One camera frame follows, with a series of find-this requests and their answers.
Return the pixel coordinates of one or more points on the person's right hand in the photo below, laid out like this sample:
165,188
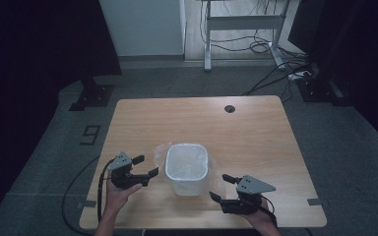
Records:
261,219

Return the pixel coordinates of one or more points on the white power strip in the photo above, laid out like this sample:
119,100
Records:
297,76

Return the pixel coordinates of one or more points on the dark curtain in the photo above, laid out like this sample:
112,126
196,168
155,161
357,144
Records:
39,39

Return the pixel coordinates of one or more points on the dark monitor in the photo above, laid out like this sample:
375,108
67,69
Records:
303,26

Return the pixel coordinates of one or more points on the black tape floor mark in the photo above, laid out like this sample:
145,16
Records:
90,135

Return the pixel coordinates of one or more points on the grey tape marker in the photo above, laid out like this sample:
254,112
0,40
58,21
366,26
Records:
315,202
87,204

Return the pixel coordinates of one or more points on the clear plastic bag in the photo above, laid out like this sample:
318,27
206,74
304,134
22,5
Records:
159,157

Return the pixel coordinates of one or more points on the white metal desk frame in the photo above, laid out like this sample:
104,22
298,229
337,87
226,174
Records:
242,22

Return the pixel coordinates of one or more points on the white plastic trash bin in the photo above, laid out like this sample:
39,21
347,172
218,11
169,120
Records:
190,187

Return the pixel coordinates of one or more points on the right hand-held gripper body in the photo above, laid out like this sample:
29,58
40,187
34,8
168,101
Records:
254,186

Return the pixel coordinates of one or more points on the black stand base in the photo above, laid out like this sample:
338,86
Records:
93,96
318,91

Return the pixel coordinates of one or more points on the person's left hand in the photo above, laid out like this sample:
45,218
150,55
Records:
118,198

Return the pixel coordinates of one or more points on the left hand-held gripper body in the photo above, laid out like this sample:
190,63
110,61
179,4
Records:
122,164

